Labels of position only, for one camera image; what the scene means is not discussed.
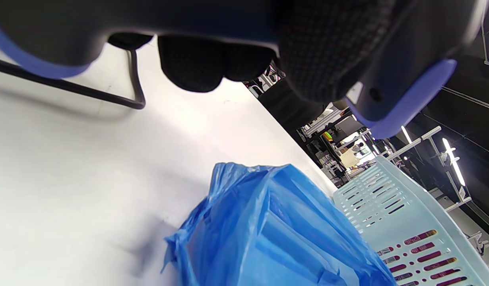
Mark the black blue barcode scanner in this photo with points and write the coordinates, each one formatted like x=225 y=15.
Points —
x=427 y=39

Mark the white desk leg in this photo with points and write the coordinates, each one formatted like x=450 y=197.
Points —
x=431 y=133

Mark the light blue plastic basket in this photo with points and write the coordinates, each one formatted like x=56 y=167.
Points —
x=407 y=222

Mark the blue plastic bag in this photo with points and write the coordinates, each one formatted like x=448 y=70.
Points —
x=276 y=230

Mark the ceiling strip light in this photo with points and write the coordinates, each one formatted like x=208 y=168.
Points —
x=453 y=161
x=406 y=134

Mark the person's left hand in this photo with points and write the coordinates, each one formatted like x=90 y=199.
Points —
x=196 y=63

